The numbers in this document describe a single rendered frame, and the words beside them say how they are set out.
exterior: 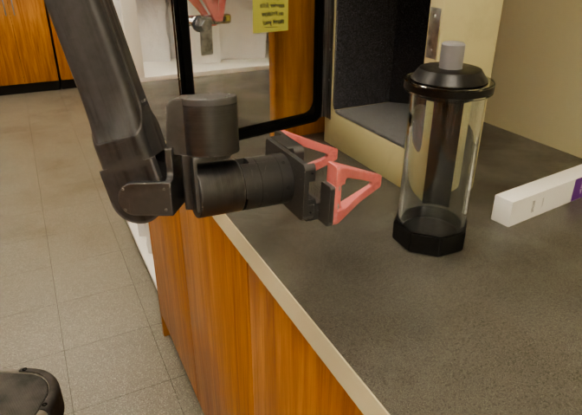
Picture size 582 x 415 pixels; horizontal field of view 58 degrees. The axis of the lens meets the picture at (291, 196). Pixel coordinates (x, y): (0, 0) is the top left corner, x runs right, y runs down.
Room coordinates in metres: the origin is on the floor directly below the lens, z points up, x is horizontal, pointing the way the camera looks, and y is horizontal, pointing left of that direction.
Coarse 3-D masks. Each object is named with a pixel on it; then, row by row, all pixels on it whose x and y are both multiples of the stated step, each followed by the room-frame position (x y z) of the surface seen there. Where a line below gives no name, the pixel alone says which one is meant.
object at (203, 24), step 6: (198, 18) 0.87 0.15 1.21; (204, 18) 0.87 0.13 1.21; (210, 18) 0.87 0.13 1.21; (198, 24) 0.87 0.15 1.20; (204, 24) 0.86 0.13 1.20; (210, 24) 0.87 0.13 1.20; (204, 30) 0.86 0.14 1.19; (210, 30) 0.87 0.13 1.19; (204, 36) 0.86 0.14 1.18; (210, 36) 0.87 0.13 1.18; (204, 42) 0.86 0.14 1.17; (210, 42) 0.87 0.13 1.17; (204, 48) 0.86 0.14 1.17; (210, 48) 0.87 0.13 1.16; (204, 54) 0.86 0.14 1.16; (210, 54) 0.87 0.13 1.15
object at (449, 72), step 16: (448, 48) 0.64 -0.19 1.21; (464, 48) 0.64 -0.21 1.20; (432, 64) 0.67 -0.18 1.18; (448, 64) 0.64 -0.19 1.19; (464, 64) 0.67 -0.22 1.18; (416, 80) 0.64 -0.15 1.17; (432, 80) 0.62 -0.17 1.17; (448, 80) 0.61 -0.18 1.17; (464, 80) 0.61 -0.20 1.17; (480, 80) 0.62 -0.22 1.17
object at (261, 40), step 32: (192, 0) 0.87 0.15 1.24; (224, 0) 0.91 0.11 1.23; (256, 0) 0.94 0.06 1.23; (288, 0) 0.99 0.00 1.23; (192, 32) 0.87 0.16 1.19; (224, 32) 0.90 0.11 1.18; (256, 32) 0.94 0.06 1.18; (288, 32) 0.99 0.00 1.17; (192, 64) 0.87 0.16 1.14; (224, 64) 0.90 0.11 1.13; (256, 64) 0.94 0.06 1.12; (288, 64) 0.99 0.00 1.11; (256, 96) 0.94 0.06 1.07; (288, 96) 0.99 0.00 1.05
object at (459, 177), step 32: (416, 96) 0.63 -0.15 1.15; (416, 128) 0.63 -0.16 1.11; (448, 128) 0.60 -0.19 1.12; (480, 128) 0.62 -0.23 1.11; (416, 160) 0.62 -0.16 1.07; (448, 160) 0.60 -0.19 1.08; (416, 192) 0.62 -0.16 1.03; (448, 192) 0.60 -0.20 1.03; (416, 224) 0.61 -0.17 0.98; (448, 224) 0.60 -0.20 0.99
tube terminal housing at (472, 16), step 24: (336, 0) 1.03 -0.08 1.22; (432, 0) 0.79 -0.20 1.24; (456, 0) 0.78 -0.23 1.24; (480, 0) 0.80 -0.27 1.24; (456, 24) 0.78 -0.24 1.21; (480, 24) 0.80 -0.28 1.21; (480, 48) 0.80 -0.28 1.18; (336, 120) 1.01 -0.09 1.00; (336, 144) 1.01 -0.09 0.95; (360, 144) 0.93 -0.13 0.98; (384, 144) 0.87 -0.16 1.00; (384, 168) 0.86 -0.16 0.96
